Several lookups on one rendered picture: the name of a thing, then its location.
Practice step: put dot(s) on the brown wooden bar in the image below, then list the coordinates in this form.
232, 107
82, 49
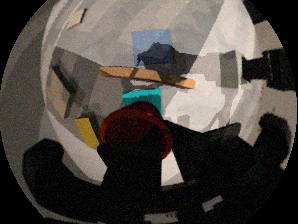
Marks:
145, 74

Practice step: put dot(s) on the red cup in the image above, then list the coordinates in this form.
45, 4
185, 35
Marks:
116, 126

